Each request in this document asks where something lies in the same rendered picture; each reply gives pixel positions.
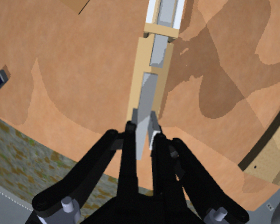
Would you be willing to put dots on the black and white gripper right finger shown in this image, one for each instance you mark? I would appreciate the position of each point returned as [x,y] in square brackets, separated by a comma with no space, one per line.
[209,200]

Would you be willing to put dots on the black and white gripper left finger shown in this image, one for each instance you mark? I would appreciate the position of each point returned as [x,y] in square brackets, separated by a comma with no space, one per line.
[59,204]

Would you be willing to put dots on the brown clipboard with grey clip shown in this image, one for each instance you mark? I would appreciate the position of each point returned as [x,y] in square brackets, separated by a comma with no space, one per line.
[76,5]

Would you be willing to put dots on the grey square stick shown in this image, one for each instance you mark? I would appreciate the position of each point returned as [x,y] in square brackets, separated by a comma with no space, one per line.
[158,51]
[146,98]

